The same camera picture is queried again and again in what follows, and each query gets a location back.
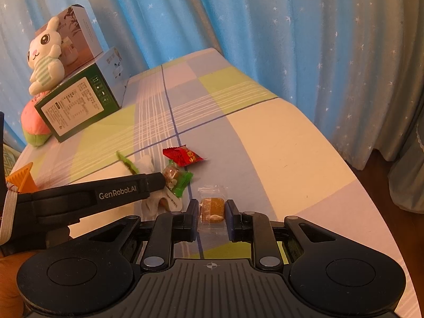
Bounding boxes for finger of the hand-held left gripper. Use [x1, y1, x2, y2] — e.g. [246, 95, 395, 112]
[145, 171, 165, 196]

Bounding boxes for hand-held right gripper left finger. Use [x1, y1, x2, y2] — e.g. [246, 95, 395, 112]
[89, 199, 200, 271]

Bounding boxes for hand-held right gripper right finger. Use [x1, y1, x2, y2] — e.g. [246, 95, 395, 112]
[225, 199, 337, 271]

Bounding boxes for white snack packet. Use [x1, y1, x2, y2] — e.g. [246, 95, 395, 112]
[134, 154, 183, 217]

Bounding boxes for clear brown candy packet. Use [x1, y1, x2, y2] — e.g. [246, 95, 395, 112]
[197, 185, 226, 234]

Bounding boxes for green clear nut packet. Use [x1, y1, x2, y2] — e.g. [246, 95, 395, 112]
[162, 160, 193, 199]

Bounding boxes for orange plastic basket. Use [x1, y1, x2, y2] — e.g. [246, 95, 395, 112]
[5, 162, 38, 194]

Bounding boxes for green wrapper strip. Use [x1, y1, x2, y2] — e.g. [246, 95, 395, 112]
[115, 151, 140, 174]

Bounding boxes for red yellow-print snack packet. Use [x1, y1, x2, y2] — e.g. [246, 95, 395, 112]
[162, 144, 207, 167]

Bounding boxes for green zigzag cushion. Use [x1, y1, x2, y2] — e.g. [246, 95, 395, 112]
[3, 144, 20, 176]

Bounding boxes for pink green peach plush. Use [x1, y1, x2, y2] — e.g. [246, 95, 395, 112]
[20, 96, 54, 148]

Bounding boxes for pastel checked tablecloth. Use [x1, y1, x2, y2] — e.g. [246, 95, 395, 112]
[0, 47, 413, 318]

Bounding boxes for green cardboard box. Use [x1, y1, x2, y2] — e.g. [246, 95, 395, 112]
[34, 62, 121, 144]

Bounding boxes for white printed cardboard box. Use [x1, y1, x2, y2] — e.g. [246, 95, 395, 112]
[94, 46, 130, 90]

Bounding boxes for white rabbit plush toy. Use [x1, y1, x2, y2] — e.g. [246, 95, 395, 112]
[27, 16, 65, 96]

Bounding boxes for pink picture cardboard box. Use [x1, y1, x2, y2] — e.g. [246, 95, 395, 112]
[35, 5, 104, 75]

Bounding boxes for blue star-print curtain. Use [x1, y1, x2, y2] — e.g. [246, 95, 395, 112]
[0, 0, 424, 169]

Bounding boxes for grey ruffled cloth cover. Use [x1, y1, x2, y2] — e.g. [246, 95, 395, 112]
[387, 106, 424, 214]

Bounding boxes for white elastic strap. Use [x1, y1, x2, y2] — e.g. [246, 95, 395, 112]
[0, 189, 19, 244]

